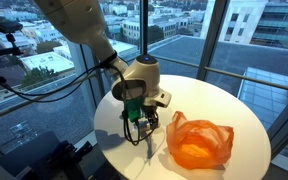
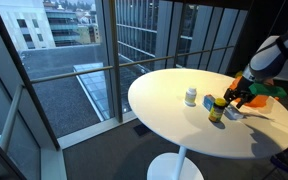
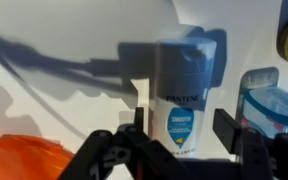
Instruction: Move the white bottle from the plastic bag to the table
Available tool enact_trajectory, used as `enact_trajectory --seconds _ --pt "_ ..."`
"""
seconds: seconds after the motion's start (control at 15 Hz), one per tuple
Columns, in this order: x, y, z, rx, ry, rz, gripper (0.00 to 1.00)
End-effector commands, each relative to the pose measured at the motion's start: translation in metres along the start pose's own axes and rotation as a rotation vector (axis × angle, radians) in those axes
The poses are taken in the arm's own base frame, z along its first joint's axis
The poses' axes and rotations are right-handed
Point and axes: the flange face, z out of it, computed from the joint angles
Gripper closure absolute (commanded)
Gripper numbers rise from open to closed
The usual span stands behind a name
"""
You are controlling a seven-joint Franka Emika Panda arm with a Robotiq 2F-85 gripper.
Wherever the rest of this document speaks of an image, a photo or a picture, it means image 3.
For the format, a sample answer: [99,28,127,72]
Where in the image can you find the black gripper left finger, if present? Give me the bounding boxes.
[57,107,182,180]

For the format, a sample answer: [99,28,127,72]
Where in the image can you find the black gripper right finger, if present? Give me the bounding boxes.
[213,108,288,180]

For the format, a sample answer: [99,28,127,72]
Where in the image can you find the white Pantene bottle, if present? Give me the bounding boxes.
[151,37,218,158]

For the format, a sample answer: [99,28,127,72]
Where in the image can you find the orange plastic bag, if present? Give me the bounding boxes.
[0,134,76,180]

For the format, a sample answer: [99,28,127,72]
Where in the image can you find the small blue box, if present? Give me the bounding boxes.
[235,66,288,141]

